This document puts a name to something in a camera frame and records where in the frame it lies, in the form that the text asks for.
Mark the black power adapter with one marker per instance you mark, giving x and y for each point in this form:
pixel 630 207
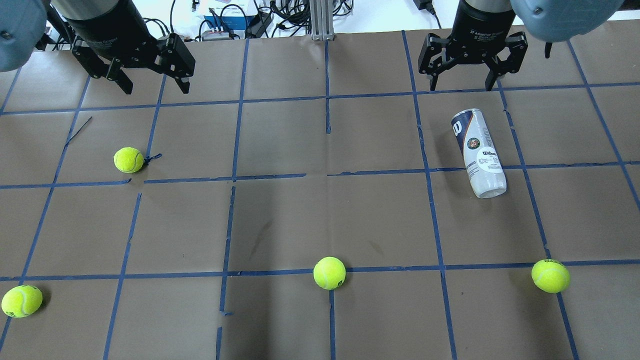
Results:
pixel 428 6

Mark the white blue tennis ball can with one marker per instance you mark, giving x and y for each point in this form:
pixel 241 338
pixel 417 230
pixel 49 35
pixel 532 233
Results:
pixel 482 164

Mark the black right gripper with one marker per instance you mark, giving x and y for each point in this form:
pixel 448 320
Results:
pixel 479 22

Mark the blue white box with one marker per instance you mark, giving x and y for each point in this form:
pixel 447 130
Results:
pixel 236 15

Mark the aluminium extrusion post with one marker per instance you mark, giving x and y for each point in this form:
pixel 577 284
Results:
pixel 321 16

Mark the tennis ball bottom centre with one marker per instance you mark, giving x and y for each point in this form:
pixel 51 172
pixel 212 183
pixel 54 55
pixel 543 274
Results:
pixel 329 273

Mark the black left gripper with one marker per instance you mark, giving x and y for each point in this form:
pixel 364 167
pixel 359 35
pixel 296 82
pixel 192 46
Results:
pixel 102 26

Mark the tennis ball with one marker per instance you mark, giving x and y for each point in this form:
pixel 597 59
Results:
pixel 128 160
pixel 329 273
pixel 21 301
pixel 550 276

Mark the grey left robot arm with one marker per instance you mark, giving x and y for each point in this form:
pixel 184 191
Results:
pixel 23 24

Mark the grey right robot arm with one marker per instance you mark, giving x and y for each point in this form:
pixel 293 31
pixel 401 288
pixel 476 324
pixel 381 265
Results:
pixel 550 21

